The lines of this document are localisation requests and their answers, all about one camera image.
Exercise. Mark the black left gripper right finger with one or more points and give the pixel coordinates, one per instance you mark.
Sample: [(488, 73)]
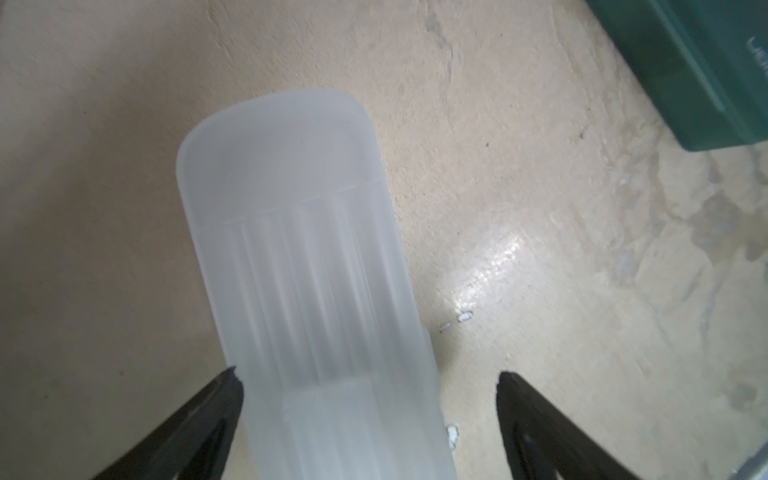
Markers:
[(540, 442)]

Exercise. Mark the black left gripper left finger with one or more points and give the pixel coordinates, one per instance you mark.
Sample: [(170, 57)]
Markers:
[(193, 443)]

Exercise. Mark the translucent white pencil case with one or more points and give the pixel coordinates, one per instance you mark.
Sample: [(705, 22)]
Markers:
[(294, 230)]

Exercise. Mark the dark green pencil case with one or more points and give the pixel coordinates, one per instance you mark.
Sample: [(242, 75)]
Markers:
[(703, 64)]

